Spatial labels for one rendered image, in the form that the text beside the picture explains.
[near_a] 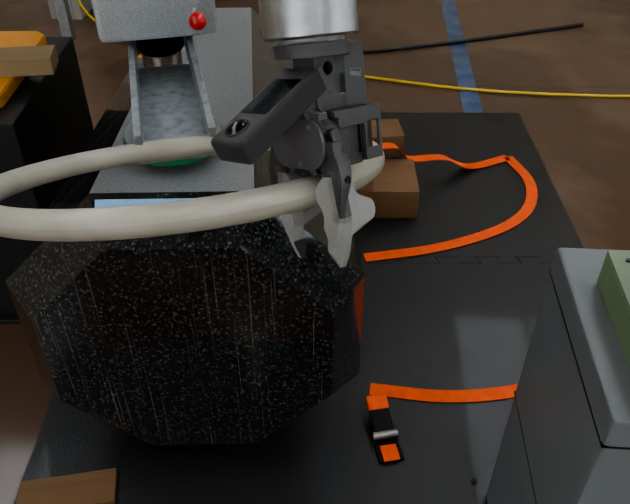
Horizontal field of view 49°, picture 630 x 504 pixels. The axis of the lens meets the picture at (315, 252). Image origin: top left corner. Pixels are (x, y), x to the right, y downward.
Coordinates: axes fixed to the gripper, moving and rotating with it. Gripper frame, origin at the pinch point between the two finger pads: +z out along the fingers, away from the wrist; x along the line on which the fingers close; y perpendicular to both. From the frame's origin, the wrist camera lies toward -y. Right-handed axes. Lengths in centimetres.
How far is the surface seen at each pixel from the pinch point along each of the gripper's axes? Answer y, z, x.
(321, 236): 56, 22, 61
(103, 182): 20, 5, 88
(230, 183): 39, 7, 70
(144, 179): 27, 5, 83
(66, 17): 142, -44, 360
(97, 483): 13, 86, 111
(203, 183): 35, 7, 74
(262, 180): 47, 8, 69
